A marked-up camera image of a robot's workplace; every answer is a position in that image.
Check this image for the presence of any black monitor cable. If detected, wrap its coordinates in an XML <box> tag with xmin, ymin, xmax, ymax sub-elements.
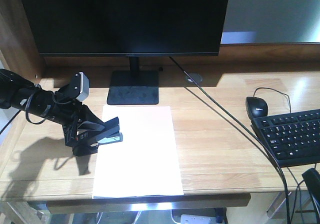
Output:
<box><xmin>168</xmin><ymin>56</ymin><xmax>292</xmax><ymax>224</ymax></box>

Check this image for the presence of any black stapler with orange band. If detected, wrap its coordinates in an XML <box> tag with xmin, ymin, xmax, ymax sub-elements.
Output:
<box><xmin>72</xmin><ymin>117</ymin><xmax>124</xmax><ymax>157</ymax></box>

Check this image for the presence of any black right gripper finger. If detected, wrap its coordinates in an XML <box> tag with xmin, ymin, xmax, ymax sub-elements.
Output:
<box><xmin>302</xmin><ymin>168</ymin><xmax>320</xmax><ymax>209</ymax></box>

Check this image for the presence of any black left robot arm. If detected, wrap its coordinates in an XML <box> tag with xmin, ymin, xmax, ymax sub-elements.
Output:
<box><xmin>0</xmin><ymin>68</ymin><xmax>105</xmax><ymax>147</ymax></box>

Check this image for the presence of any black keyboard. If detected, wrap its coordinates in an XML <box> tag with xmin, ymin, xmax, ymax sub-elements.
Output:
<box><xmin>251</xmin><ymin>109</ymin><xmax>320</xmax><ymax>168</ymax></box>

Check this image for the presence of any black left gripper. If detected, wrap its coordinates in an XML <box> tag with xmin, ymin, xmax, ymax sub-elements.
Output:
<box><xmin>51</xmin><ymin>102</ymin><xmax>104</xmax><ymax>147</ymax></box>

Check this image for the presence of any white paper sheet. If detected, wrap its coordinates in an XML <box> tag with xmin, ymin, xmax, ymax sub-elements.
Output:
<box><xmin>92</xmin><ymin>105</ymin><xmax>184</xmax><ymax>198</ymax></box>

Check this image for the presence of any black computer mouse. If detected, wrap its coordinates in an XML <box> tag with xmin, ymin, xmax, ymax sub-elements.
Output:
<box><xmin>245</xmin><ymin>96</ymin><xmax>268</xmax><ymax>120</ymax></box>

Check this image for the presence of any black computer monitor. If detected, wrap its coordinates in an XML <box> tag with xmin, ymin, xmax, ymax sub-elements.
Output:
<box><xmin>21</xmin><ymin>0</ymin><xmax>228</xmax><ymax>105</ymax></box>

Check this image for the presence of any wooden desk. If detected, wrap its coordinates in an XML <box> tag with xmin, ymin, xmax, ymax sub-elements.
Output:
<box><xmin>0</xmin><ymin>0</ymin><xmax>320</xmax><ymax>213</ymax></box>

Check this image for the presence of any white power strip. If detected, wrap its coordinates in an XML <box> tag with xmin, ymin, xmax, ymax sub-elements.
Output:
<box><xmin>180</xmin><ymin>214</ymin><xmax>217</xmax><ymax>224</ymax></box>

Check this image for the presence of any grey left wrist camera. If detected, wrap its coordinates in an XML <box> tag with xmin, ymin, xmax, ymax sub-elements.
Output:
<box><xmin>54</xmin><ymin>71</ymin><xmax>90</xmax><ymax>102</ymax></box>

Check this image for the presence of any grey desk cable grommet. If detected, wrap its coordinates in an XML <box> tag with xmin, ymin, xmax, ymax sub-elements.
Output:
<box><xmin>184</xmin><ymin>73</ymin><xmax>203</xmax><ymax>84</ymax></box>

